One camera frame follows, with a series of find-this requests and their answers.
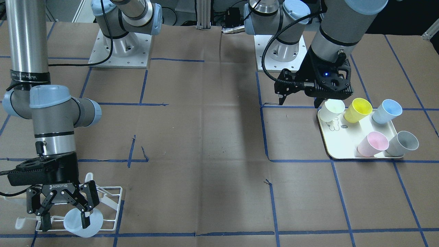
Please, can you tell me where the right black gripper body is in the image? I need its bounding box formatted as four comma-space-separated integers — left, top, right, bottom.
8, 153, 81, 199

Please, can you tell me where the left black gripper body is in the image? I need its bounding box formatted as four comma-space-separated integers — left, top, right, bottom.
274, 48, 353, 100

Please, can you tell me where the light blue cup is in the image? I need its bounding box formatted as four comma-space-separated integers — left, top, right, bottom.
64, 208, 103, 238

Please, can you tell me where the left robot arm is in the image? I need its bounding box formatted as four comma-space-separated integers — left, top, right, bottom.
244, 0, 387, 108

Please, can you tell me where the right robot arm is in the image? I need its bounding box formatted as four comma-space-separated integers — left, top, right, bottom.
1, 0, 103, 235

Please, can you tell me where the cream white cup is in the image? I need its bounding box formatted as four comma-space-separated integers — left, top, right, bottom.
318, 99, 345, 122

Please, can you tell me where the yellow cup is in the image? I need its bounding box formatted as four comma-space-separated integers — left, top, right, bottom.
344, 97, 373, 123

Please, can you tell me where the pink cup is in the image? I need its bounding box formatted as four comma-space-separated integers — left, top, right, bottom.
357, 131, 389, 157

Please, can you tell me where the grey cup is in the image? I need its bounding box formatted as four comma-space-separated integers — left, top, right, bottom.
386, 131, 419, 156

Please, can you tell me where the white wire cup rack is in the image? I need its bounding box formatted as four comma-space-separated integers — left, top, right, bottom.
2, 185, 123, 237

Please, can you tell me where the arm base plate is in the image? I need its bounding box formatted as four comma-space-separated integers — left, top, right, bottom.
89, 30, 153, 69
254, 35, 307, 72

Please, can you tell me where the aluminium frame post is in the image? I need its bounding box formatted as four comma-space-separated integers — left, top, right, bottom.
195, 0, 213, 30

